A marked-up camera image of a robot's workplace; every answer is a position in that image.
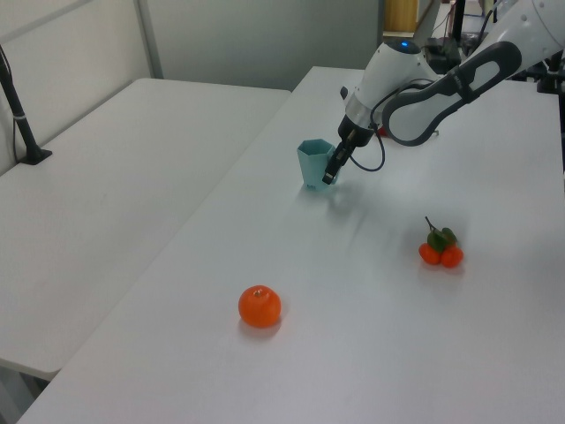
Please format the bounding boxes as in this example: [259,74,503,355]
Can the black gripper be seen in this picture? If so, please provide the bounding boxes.
[321,114,376,186]

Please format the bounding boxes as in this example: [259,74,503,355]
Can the teal faceted mug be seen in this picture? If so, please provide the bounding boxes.
[296,139,341,193]

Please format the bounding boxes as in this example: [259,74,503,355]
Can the small oranges cluster with leaves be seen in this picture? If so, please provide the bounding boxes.
[418,216,465,269]

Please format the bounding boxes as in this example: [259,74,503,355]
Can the black equipment box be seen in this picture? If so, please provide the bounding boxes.
[424,37,463,74]

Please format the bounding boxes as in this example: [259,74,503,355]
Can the orange mandarin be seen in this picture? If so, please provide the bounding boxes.
[237,284,283,329]

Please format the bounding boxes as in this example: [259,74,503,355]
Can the brown wooden board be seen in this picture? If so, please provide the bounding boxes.
[382,0,418,34]

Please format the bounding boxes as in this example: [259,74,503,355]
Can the black vertical stand pole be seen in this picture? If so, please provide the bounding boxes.
[450,0,468,43]

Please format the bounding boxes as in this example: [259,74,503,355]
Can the white side table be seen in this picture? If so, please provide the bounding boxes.
[0,78,292,381]

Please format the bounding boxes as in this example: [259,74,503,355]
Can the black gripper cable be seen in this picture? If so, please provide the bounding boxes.
[346,78,441,172]

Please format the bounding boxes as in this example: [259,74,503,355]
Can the grey metal partition post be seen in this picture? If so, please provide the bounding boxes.
[134,0,165,81]

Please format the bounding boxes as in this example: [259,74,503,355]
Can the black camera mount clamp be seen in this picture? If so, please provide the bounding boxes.
[536,50,565,94]

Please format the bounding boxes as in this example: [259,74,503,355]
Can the black camera pole with base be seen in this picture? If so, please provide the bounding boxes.
[0,43,53,167]

